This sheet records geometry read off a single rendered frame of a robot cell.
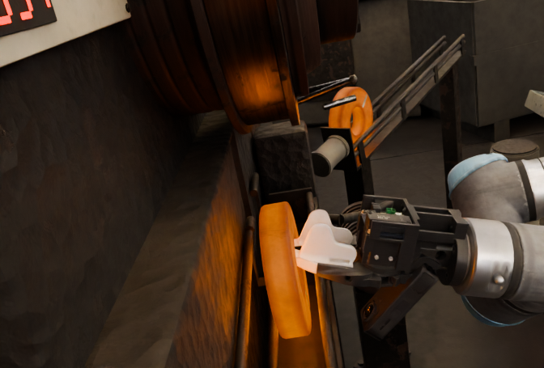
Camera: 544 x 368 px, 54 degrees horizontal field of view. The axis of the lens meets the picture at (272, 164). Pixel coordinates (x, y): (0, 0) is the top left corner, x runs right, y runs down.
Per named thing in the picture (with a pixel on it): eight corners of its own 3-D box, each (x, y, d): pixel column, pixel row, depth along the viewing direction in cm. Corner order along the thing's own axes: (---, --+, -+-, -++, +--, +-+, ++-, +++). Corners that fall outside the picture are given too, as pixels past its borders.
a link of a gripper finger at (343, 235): (278, 200, 64) (355, 208, 64) (274, 243, 66) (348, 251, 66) (278, 212, 61) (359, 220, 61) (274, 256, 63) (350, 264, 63)
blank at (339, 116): (349, 164, 129) (361, 165, 127) (320, 132, 118) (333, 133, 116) (367, 110, 134) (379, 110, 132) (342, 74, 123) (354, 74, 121)
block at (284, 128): (271, 254, 103) (248, 138, 95) (272, 234, 111) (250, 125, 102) (325, 246, 103) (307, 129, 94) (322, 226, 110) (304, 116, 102)
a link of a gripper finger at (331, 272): (316, 247, 62) (388, 254, 63) (314, 260, 63) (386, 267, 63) (318, 268, 58) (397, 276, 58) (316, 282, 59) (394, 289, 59)
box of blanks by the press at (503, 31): (478, 149, 276) (471, -5, 249) (402, 114, 353) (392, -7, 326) (643, 103, 294) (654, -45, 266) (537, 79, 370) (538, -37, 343)
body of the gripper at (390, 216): (357, 192, 64) (456, 202, 64) (346, 254, 67) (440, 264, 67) (366, 222, 57) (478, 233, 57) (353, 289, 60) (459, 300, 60)
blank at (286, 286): (256, 258, 53) (289, 253, 53) (260, 184, 67) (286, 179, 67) (286, 368, 60) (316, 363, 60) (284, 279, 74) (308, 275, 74)
